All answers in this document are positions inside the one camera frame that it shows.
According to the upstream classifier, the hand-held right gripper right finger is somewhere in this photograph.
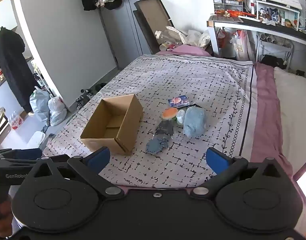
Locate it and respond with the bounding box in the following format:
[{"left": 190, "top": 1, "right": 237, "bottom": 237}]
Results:
[{"left": 192, "top": 147, "right": 290, "bottom": 197}]

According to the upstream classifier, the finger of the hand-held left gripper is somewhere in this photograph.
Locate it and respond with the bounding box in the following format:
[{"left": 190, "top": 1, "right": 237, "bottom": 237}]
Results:
[{"left": 0, "top": 148, "right": 43, "bottom": 160}]

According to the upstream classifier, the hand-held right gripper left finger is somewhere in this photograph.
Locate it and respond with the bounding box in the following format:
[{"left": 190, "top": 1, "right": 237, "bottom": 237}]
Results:
[{"left": 28, "top": 147, "right": 124, "bottom": 198}]

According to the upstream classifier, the brown cardboard box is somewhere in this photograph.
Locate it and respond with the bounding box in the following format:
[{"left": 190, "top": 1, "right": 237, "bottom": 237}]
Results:
[{"left": 80, "top": 94, "right": 144, "bottom": 155}]

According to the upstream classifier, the light blue plush toy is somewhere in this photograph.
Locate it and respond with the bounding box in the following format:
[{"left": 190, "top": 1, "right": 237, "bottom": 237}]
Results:
[{"left": 183, "top": 106, "right": 206, "bottom": 137}]

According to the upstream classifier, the white and green soft toy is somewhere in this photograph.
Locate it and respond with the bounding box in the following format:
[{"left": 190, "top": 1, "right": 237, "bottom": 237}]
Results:
[{"left": 176, "top": 109, "right": 186, "bottom": 126}]

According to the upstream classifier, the dark grey cloth pouch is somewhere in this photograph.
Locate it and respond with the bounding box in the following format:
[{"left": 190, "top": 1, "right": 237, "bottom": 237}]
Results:
[{"left": 155, "top": 120, "right": 175, "bottom": 137}]

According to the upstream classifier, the person's left hand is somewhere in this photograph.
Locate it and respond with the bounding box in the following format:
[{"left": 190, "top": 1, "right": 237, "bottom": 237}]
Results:
[{"left": 0, "top": 201, "right": 14, "bottom": 239}]

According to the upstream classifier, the pack of water bottles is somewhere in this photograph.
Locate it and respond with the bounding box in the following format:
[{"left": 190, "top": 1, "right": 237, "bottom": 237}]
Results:
[{"left": 9, "top": 111, "right": 25, "bottom": 131}]

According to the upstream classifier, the white plastic bag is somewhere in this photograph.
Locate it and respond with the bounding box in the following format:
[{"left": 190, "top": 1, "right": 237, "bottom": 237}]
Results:
[{"left": 48, "top": 94, "right": 68, "bottom": 126}]

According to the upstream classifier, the grey plastic bag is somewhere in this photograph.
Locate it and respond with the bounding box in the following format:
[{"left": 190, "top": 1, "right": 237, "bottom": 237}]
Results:
[{"left": 29, "top": 86, "right": 51, "bottom": 126}]

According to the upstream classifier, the blue printed tissue packet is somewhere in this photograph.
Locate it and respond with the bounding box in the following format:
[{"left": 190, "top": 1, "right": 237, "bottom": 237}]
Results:
[{"left": 167, "top": 95, "right": 190, "bottom": 109}]

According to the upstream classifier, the black hanging coat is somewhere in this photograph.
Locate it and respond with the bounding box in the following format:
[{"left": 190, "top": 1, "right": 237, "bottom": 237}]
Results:
[{"left": 0, "top": 26, "right": 40, "bottom": 114}]

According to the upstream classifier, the white black-patterned blanket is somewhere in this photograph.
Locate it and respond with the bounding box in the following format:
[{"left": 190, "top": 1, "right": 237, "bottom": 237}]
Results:
[{"left": 44, "top": 54, "right": 258, "bottom": 188}]

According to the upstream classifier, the white duvet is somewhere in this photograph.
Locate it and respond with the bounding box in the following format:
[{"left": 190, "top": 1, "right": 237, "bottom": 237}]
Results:
[{"left": 273, "top": 67, "right": 306, "bottom": 177}]

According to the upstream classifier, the black bag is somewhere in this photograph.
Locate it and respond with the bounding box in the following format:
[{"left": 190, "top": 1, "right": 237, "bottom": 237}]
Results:
[{"left": 261, "top": 55, "right": 287, "bottom": 67}]

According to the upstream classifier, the pile of plastic bags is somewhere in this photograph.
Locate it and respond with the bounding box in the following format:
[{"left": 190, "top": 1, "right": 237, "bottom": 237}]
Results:
[{"left": 167, "top": 26, "right": 211, "bottom": 50}]

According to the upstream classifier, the clear plastic bottle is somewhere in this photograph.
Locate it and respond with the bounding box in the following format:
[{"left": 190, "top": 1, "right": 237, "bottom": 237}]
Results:
[{"left": 155, "top": 30, "right": 169, "bottom": 43}]

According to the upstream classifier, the grey door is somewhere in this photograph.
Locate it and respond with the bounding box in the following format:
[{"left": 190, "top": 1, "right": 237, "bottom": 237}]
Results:
[{"left": 99, "top": 0, "right": 155, "bottom": 68}]

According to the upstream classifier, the white desk with black top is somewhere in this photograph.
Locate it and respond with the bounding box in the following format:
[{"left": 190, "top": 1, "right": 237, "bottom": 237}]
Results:
[{"left": 207, "top": 15, "right": 306, "bottom": 58}]

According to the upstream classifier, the brown leaning board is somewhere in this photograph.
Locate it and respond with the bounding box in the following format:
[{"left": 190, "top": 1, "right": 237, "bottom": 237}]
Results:
[{"left": 133, "top": 0, "right": 175, "bottom": 54}]

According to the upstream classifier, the red packaging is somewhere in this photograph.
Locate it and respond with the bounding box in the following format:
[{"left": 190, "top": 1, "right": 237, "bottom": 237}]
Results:
[{"left": 215, "top": 9, "right": 254, "bottom": 18}]

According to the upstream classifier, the small drawer organizer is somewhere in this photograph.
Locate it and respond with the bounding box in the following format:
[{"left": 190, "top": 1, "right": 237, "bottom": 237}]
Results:
[{"left": 213, "top": 0, "right": 244, "bottom": 13}]

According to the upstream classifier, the white desk riser shelf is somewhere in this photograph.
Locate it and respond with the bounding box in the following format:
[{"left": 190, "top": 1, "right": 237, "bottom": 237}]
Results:
[{"left": 254, "top": 0, "right": 302, "bottom": 27}]

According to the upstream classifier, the white wire rack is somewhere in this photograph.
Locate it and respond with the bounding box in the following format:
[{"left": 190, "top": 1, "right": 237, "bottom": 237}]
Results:
[{"left": 256, "top": 33, "right": 294, "bottom": 71}]

